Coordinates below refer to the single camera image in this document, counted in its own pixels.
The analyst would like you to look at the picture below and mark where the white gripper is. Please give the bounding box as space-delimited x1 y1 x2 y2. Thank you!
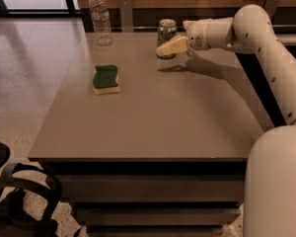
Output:
156 19 210 56

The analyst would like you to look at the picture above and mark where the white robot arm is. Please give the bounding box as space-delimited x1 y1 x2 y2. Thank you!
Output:
156 5 296 237

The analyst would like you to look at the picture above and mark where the metal bracket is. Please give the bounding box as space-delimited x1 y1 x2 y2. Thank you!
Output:
118 0 133 33
263 0 280 19

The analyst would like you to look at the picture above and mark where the horizontal metal rail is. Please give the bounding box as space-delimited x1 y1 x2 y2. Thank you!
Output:
111 25 296 33

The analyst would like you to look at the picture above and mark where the black bag with straps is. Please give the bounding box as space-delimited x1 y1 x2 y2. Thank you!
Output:
0 138 85 237

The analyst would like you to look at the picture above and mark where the green and yellow sponge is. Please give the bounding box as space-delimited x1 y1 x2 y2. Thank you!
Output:
93 64 120 95

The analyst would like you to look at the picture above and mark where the green soda can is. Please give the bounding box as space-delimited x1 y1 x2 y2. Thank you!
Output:
157 19 177 46

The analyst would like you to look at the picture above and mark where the clear plastic water bottle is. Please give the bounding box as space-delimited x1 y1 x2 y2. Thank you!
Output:
89 0 113 46

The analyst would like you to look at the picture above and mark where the left metal bracket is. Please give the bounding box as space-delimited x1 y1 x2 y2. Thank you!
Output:
118 0 133 33

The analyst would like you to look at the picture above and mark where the right metal bracket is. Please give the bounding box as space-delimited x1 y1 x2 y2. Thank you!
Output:
263 0 280 19

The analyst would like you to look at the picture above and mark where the grey drawer cabinet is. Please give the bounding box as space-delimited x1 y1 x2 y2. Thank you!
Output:
30 33 266 237

